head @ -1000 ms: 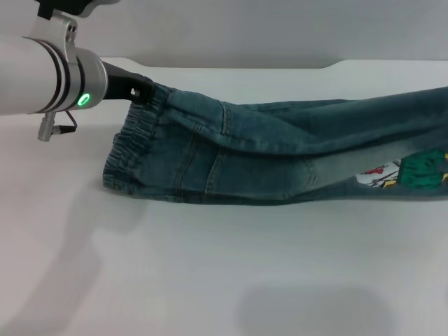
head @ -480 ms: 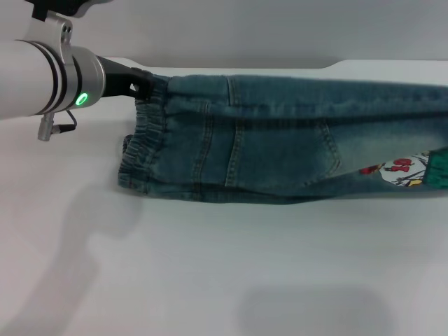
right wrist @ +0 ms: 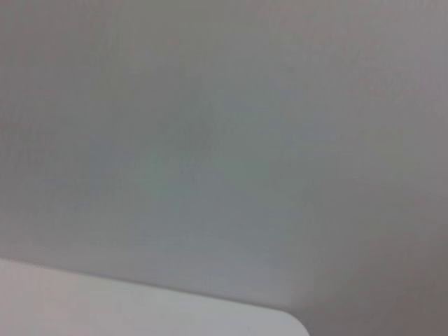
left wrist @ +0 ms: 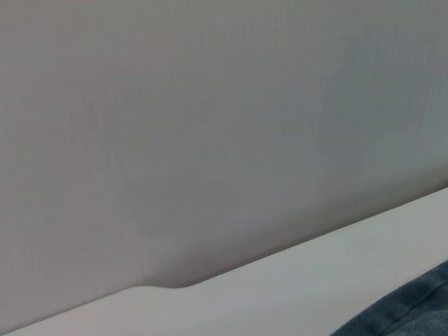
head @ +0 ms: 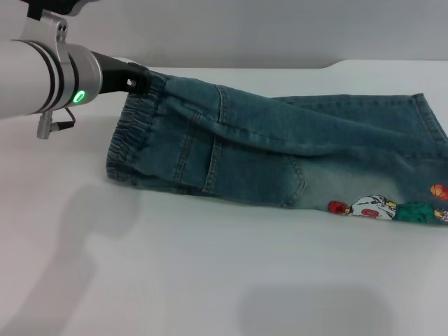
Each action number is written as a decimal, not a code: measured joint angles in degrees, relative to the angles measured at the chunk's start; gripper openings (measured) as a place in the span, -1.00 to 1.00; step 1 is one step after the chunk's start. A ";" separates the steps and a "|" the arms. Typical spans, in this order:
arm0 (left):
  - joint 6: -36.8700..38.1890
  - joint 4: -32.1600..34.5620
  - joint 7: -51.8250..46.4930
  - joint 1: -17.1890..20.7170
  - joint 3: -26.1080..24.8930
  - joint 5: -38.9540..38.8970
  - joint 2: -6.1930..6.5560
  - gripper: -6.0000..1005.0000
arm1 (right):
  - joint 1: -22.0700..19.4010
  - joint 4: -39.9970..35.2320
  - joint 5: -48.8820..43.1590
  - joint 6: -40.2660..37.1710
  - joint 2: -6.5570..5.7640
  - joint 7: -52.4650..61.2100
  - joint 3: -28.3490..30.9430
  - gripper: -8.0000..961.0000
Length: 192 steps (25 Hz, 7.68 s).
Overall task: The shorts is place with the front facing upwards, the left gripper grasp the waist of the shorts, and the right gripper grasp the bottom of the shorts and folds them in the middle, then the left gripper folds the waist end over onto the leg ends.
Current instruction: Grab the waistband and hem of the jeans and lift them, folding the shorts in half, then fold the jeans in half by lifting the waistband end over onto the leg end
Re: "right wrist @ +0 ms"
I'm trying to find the white table with rounded corner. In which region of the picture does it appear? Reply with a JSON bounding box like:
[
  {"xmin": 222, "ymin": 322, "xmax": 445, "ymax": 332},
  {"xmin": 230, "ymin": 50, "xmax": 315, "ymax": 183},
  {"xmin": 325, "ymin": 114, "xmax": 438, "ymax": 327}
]
[{"xmin": 0, "ymin": 257, "xmax": 311, "ymax": 336}]

